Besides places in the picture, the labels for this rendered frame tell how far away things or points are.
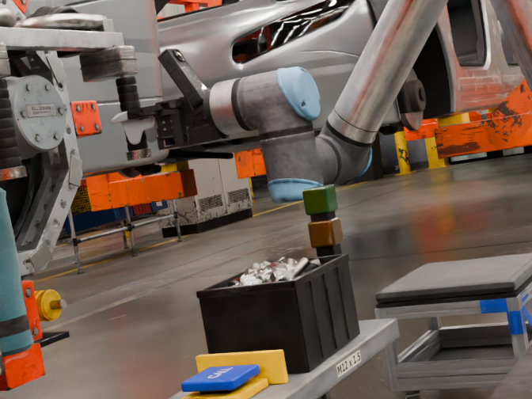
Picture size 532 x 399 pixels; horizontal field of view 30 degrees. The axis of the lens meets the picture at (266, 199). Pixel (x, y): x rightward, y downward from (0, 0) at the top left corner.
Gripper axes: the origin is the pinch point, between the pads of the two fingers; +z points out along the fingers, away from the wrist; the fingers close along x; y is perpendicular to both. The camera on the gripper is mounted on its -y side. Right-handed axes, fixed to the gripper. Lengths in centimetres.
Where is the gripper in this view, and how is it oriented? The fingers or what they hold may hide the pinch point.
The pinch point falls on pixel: (122, 116)
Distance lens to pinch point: 179.0
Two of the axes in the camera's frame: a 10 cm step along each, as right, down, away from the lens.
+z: -8.8, 1.3, 4.5
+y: 1.7, 9.8, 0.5
